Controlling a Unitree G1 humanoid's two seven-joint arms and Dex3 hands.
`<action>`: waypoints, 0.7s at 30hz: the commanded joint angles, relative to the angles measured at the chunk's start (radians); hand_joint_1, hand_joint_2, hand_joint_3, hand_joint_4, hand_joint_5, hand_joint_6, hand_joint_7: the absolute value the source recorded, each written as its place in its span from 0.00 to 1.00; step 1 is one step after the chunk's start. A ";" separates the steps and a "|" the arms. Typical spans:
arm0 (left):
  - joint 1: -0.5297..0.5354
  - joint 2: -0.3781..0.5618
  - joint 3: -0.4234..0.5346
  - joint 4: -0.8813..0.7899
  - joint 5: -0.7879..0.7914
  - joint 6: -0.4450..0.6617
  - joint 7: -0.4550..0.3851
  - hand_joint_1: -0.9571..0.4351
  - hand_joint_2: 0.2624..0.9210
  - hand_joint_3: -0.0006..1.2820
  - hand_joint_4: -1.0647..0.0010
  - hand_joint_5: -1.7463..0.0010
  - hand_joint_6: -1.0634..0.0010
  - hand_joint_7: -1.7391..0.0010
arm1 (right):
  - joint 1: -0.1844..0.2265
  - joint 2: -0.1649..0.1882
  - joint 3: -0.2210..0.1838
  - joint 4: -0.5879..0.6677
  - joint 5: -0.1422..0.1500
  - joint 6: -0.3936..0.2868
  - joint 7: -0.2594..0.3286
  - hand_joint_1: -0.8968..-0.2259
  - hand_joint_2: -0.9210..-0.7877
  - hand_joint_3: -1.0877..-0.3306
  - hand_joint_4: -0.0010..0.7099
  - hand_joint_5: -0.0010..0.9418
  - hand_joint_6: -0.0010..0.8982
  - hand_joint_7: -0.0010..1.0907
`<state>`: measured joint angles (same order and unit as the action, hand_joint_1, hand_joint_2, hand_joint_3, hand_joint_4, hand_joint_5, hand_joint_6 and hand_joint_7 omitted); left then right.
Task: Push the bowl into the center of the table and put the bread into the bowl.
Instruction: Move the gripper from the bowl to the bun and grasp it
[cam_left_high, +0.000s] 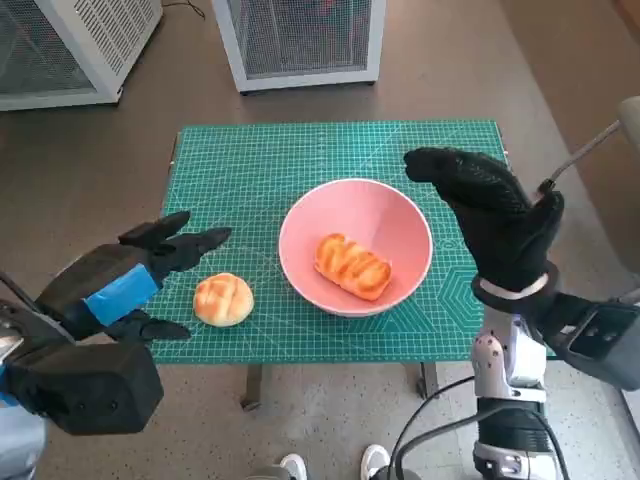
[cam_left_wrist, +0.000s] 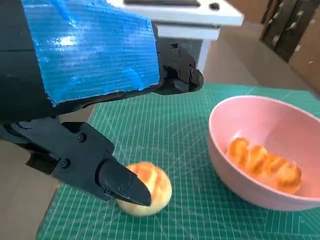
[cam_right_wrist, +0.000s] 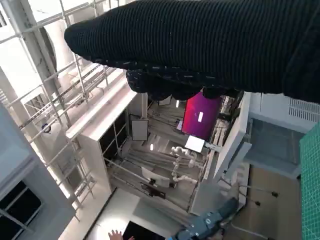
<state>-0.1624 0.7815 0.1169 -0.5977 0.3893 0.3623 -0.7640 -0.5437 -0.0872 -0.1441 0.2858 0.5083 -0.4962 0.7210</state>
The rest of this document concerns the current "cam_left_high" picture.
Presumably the round toy bread bun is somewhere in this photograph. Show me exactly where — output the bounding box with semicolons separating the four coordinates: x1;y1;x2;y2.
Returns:
193;272;255;328

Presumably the thin black floor cable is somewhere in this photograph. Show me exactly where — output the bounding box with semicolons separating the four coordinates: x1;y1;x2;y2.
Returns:
162;0;207;21

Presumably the white right foot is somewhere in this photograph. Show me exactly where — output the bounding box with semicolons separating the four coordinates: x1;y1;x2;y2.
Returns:
360;443;391;480

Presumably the white cabinet with perforated side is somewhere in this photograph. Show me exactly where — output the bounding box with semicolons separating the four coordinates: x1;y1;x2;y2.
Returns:
0;0;164;112

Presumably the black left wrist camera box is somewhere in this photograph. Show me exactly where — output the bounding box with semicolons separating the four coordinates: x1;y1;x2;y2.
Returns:
9;342;165;435

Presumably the white flat panel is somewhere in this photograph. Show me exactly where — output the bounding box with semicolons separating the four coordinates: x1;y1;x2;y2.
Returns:
619;389;640;436

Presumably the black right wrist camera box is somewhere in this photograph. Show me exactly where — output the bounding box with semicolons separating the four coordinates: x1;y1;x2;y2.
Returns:
539;292;640;391

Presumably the grey metal table leg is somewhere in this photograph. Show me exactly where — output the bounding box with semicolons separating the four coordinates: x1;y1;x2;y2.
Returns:
418;362;439;400
239;363;264;412

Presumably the white foot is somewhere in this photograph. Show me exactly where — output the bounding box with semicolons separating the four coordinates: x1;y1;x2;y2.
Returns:
278;453;307;480
360;443;391;480

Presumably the white left foot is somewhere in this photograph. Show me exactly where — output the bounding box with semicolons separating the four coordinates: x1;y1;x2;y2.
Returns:
278;453;307;480

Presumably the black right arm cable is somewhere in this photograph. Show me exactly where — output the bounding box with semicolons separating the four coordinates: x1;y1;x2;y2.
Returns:
401;403;504;480
542;418;567;480
388;376;475;480

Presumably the green cutting mat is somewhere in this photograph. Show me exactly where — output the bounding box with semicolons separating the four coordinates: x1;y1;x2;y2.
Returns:
149;118;556;365

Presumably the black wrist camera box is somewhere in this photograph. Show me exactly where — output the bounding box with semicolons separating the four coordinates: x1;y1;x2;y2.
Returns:
9;342;165;435
539;292;640;391

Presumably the black knitted gloved right hand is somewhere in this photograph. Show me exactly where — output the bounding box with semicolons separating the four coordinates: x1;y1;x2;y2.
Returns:
402;146;566;294

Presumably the long braided toy bread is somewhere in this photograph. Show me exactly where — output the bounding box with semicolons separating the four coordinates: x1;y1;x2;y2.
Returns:
313;232;392;302

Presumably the bare black left hand, blue tape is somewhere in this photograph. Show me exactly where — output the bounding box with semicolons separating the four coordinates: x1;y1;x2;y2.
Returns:
34;209;234;344

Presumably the white cabinet with mesh door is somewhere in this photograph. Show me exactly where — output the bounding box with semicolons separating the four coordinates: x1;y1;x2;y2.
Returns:
212;0;387;93

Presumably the pink bowl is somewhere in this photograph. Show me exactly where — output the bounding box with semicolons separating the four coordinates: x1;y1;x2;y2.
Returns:
278;178;434;320

